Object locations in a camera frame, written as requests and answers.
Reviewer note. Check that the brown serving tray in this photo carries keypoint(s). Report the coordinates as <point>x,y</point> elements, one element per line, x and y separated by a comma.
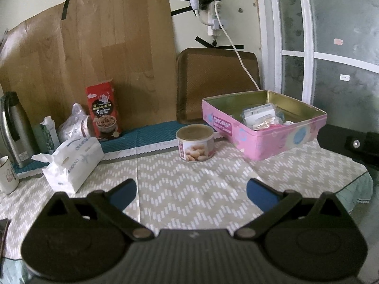
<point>213,85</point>

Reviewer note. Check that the green quilted table cover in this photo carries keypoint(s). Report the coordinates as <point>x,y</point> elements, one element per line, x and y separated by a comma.
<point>359,186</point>

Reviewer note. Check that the white window frame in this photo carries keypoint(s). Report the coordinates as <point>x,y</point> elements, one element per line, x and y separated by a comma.
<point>305,35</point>

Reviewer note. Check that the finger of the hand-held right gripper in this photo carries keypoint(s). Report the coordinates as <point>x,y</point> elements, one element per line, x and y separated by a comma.
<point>337,140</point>

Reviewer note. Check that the steel thermos flask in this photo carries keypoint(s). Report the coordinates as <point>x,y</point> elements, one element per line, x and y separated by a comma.
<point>16,133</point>

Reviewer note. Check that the white tissue pack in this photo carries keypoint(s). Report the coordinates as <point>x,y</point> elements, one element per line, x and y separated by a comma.
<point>77,159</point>

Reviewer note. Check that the white wall outlet adapter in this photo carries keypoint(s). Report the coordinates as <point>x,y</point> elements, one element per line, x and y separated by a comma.
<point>216,22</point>

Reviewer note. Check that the white mug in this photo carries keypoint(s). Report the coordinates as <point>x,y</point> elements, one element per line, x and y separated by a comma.
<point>7,176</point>

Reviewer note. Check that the pink tin box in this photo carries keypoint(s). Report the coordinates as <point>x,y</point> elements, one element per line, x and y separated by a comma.
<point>266,145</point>

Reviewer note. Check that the beige chevron tablecloth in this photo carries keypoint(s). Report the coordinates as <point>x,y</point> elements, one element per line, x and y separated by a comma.
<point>192,183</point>

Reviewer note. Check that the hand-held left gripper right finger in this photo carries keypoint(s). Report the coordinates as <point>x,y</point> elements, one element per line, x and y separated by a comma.
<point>260,193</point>

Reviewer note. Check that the small green white carton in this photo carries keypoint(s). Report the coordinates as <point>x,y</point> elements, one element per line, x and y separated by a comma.
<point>47,136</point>

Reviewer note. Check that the white window sticker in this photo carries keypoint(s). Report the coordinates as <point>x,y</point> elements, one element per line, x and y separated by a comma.
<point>345,77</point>

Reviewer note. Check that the large cardboard sheet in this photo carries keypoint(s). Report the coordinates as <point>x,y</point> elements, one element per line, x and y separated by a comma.
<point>88,50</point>

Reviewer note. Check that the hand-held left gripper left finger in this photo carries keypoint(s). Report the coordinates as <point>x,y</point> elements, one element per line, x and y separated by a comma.
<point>124,193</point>

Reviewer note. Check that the clear plastic bag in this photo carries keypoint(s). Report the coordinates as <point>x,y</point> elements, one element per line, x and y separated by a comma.
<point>71,127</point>

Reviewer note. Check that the round nut can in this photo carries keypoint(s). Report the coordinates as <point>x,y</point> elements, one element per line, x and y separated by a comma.
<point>194,145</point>

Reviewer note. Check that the black tape strip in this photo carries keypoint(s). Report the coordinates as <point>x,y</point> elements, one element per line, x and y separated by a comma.
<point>181,10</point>
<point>205,42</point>
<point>234,47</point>
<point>66,6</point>

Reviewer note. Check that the pink window sticker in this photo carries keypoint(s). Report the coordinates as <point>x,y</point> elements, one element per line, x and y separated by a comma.
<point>338,41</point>

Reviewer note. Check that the teal textured mat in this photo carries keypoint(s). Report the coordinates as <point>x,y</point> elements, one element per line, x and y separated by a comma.
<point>142,136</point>

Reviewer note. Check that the red cereal box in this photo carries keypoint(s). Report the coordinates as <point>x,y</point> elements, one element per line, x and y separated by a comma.
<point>102,109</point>

